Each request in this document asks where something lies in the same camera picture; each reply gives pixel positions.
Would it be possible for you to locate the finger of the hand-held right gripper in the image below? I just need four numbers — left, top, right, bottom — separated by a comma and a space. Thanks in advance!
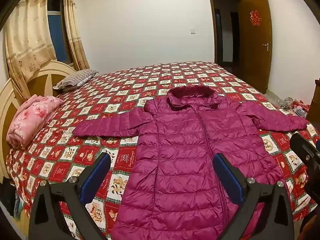
290, 132, 320, 167

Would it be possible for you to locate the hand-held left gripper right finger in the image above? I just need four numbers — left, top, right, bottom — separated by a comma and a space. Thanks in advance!
212, 152, 294, 240

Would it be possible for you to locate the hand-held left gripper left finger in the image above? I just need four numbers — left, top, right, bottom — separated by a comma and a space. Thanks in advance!
28, 152, 112, 240

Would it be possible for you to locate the magenta puffer jacket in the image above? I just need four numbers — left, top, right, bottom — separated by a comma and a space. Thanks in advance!
74, 85, 310, 240

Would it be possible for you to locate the pile of clothes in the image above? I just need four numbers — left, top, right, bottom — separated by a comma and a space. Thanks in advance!
279, 96, 310, 118

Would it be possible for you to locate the brown wooden cabinet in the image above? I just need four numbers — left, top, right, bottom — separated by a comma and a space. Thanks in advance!
306, 79, 320, 125

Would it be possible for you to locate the red checkered printed quilt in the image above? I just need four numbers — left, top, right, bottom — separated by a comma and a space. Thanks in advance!
6, 60, 317, 240

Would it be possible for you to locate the pink folded blanket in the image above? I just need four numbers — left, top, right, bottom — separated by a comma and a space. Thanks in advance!
7, 94, 64, 148

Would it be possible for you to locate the dark clothing heap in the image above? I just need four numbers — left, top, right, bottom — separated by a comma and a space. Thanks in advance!
0, 176, 23, 220

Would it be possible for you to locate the brown wooden door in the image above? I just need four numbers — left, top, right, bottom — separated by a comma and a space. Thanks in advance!
237, 0, 273, 94

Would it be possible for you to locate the striped pillow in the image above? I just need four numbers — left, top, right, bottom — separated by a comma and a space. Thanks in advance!
53, 69, 99, 92

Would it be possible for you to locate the cream wooden headboard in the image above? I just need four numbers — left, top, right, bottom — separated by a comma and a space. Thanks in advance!
0, 60, 78, 178

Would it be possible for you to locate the red paper door decoration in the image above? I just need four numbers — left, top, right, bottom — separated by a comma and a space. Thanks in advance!
250, 10, 260, 27

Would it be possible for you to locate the narrow beige curtain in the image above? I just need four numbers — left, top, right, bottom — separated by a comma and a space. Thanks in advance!
62, 0, 90, 71

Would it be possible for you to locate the window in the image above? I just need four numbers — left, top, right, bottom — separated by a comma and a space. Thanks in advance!
47, 0, 75, 67

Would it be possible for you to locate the wide beige curtain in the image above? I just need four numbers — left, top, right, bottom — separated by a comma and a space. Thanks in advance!
5, 0, 57, 100

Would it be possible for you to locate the dark door frame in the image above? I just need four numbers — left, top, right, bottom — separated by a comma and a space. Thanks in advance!
208, 0, 244, 65

